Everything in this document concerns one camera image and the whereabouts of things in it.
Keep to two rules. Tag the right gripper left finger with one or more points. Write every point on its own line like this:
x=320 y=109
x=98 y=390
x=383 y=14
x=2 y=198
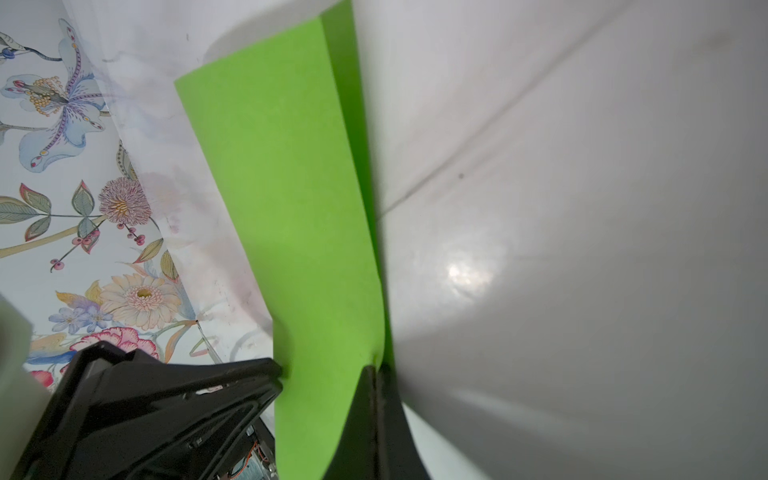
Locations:
x=355 y=457

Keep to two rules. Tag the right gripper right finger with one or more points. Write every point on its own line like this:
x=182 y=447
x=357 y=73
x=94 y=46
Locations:
x=396 y=455

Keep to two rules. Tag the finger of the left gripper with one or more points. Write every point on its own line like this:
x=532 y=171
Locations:
x=127 y=415

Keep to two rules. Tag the green square paper sheet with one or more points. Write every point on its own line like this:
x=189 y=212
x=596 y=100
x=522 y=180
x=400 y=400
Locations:
x=282 y=127

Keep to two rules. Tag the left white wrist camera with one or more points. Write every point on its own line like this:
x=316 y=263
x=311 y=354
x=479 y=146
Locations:
x=23 y=398

